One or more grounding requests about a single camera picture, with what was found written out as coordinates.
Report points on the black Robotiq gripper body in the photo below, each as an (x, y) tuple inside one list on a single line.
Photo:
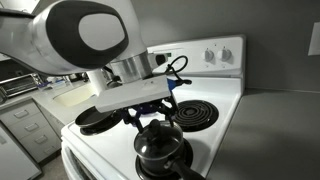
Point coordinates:
[(148, 107)]

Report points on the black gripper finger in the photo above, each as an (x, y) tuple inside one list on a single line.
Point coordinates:
[(170, 113), (133, 120)]

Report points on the glass pot lid black knob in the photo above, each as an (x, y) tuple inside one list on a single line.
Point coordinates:
[(156, 143)]

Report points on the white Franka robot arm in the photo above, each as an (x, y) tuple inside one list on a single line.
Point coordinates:
[(66, 33)]

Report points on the white electric stove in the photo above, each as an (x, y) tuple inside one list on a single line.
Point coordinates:
[(213, 86)]

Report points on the white stove knob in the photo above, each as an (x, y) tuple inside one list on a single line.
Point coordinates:
[(225, 54), (208, 55)]

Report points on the black frying pan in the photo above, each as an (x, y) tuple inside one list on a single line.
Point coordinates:
[(106, 125), (88, 118)]

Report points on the cream kitchen sink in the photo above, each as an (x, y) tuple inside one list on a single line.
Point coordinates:
[(71, 96)]

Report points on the grey cabinet drawer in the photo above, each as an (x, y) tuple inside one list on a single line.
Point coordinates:
[(41, 141), (30, 126), (20, 114)]

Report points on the white wall plate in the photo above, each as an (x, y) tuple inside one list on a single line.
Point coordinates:
[(314, 39)]

